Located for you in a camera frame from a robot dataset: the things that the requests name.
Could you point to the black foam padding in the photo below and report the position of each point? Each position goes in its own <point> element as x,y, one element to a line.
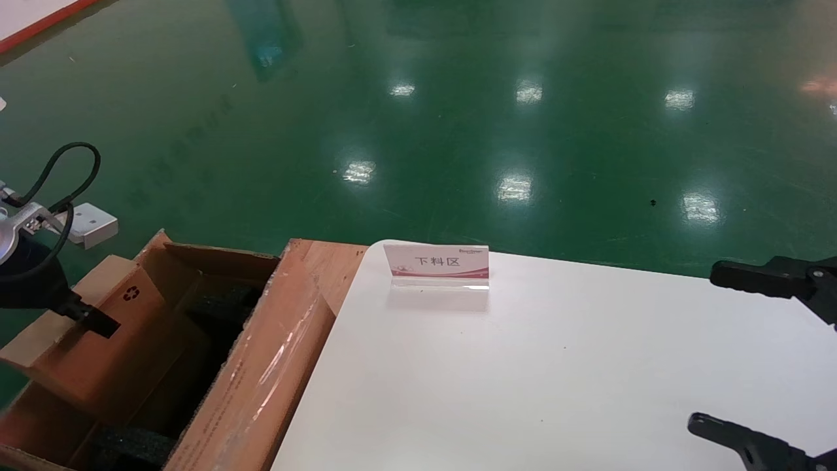
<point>131,450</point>

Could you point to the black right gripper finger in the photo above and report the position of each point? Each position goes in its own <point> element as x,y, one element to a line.
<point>758,278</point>
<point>758,448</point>

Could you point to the clear acrylic sign holder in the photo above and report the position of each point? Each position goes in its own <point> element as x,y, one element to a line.
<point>435,261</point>

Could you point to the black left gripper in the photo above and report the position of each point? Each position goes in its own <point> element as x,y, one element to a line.
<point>33,281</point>

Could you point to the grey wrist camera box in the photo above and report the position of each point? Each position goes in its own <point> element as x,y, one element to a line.
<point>91,226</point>

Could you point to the large cardboard box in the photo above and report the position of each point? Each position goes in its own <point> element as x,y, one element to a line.
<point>274,366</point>

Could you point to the small cardboard box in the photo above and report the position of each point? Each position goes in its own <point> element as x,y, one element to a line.
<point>98,373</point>

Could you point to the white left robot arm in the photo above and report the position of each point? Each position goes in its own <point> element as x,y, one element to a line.
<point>5,239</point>

